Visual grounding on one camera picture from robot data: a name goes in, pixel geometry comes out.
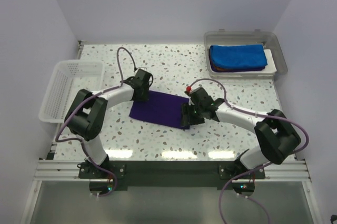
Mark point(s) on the blue towel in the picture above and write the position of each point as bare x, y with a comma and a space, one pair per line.
240, 49

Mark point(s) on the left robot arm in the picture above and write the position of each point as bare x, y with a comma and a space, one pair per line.
86, 115

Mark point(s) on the white folded towel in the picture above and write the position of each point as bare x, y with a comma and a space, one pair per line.
269, 70

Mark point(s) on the clear plastic bin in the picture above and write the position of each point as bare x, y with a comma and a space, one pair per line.
267, 39

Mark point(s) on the purple towel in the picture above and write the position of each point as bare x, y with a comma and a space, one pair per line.
252, 70
161, 109

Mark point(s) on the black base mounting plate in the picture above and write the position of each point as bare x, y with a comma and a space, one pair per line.
120, 175

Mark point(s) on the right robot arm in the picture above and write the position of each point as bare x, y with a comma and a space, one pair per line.
276, 136

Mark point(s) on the white plastic laundry basket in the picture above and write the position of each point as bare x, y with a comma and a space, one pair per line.
68, 77

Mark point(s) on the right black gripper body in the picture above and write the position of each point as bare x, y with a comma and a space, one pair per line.
195, 114

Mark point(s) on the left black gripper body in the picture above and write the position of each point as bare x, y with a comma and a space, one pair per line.
144, 97

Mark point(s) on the brown towel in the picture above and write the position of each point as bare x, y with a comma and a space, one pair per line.
216, 69

